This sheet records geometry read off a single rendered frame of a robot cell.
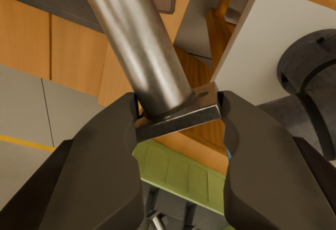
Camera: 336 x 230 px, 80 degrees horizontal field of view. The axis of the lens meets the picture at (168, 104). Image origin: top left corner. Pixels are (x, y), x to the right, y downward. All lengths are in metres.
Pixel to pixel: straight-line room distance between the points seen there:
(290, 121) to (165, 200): 0.67
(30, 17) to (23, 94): 1.61
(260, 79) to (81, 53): 0.44
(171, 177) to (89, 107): 1.29
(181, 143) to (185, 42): 0.80
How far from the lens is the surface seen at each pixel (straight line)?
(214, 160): 0.84
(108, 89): 0.55
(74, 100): 1.91
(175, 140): 0.77
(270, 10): 0.46
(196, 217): 0.98
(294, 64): 0.47
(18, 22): 0.62
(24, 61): 0.66
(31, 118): 2.33
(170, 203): 0.92
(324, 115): 0.36
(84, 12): 0.49
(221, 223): 1.14
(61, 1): 0.51
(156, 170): 0.72
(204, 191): 0.80
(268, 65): 0.51
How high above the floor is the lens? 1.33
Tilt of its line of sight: 54 degrees down
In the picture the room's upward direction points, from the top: 168 degrees counter-clockwise
